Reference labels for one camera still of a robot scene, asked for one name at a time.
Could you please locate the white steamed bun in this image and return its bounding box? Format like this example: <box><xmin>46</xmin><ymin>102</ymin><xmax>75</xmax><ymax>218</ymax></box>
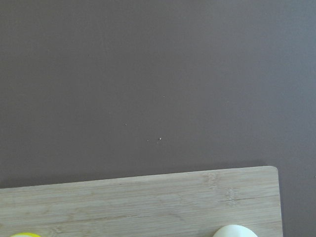
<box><xmin>213</xmin><ymin>225</ymin><xmax>257</xmax><ymax>237</ymax></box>

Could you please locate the bamboo cutting board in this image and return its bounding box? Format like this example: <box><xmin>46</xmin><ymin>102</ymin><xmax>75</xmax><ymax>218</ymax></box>
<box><xmin>0</xmin><ymin>166</ymin><xmax>283</xmax><ymax>237</ymax></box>

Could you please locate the single lemon slice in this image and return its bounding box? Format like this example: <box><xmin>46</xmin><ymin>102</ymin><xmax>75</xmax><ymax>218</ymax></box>
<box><xmin>10</xmin><ymin>232</ymin><xmax>41</xmax><ymax>237</ymax></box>

